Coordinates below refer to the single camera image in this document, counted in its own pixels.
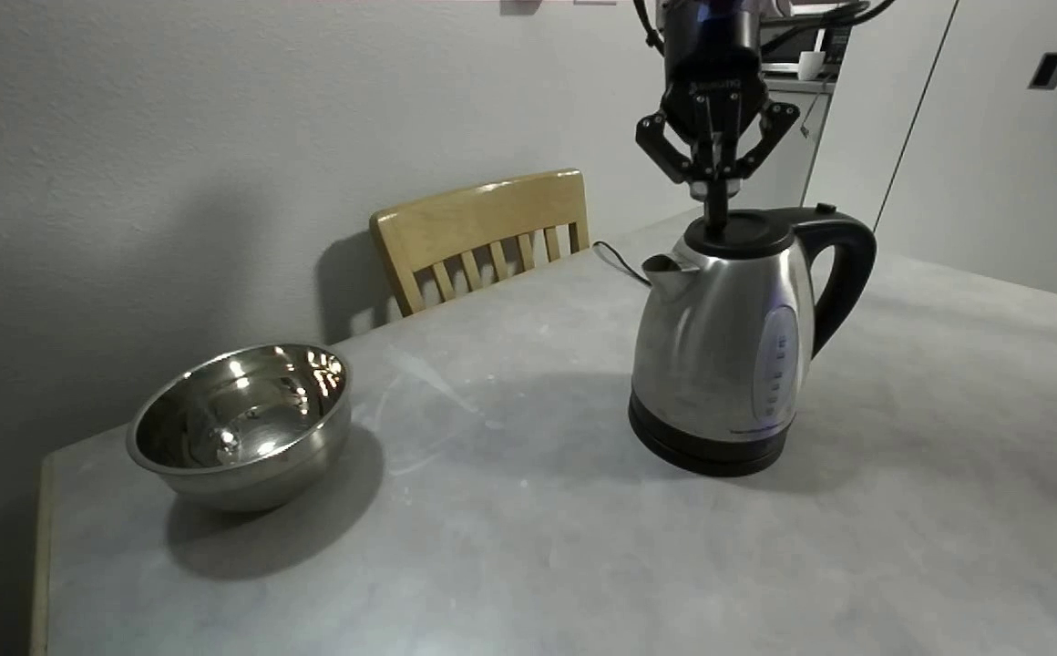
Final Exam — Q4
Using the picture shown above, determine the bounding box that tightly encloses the silver microwave oven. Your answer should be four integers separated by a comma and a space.
755, 3, 862, 83

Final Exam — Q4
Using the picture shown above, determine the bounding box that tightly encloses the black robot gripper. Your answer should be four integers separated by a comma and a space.
631, 0, 802, 242

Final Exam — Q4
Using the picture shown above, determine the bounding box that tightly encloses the black kettle power base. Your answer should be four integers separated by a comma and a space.
627, 428, 794, 480

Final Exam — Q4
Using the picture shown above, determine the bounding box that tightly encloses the wooden chair backrest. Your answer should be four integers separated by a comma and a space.
369, 164, 596, 320

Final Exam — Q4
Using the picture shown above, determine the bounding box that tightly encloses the stainless steel mixing bowl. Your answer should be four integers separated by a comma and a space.
126, 338, 358, 517

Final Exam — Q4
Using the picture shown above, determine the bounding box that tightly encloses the grey kettle power cord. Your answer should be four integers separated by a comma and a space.
590, 237, 655, 291

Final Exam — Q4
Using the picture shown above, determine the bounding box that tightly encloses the stainless steel electric kettle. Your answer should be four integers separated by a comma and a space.
627, 206, 881, 463

